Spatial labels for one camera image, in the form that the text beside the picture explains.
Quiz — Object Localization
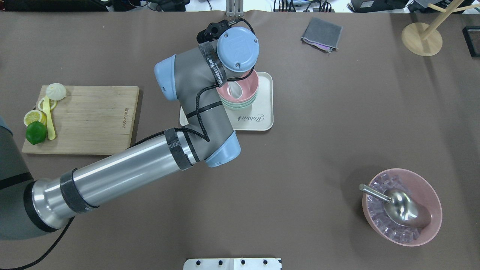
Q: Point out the small pink bowl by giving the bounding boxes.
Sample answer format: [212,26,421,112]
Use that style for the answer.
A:
[216,70,259,103]

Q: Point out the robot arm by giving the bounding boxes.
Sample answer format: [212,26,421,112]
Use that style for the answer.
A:
[0,26,260,240]

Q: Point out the green bowl stack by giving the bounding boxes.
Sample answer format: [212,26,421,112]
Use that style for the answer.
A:
[220,97,257,110]

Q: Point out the large pink ice bowl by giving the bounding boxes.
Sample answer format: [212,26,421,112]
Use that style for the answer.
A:
[358,168,443,247]

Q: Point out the cream rabbit tray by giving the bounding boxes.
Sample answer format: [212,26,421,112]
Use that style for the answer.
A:
[179,71,274,131]

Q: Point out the grey folded cloth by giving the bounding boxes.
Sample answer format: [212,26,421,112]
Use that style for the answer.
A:
[300,18,343,53]

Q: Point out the bamboo cutting board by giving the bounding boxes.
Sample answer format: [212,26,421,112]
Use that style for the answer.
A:
[22,85,140,155]

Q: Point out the metal ice scoop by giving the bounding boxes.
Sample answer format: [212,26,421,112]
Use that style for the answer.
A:
[358,183,432,228]

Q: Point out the green lime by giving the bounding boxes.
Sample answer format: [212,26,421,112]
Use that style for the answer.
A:
[25,121,47,145]

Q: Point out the wooden mug tree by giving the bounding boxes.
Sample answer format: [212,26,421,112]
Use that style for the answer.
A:
[401,0,480,57]

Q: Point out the lemon half slice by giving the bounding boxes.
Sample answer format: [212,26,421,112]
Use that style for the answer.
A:
[23,109,47,127]

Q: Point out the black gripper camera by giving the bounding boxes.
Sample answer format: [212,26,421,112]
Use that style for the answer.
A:
[196,18,241,44]

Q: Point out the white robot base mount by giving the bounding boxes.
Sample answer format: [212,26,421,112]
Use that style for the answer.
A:
[183,258,282,270]

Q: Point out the lemon ring slice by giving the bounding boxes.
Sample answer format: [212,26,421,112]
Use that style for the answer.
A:
[36,98,58,113]

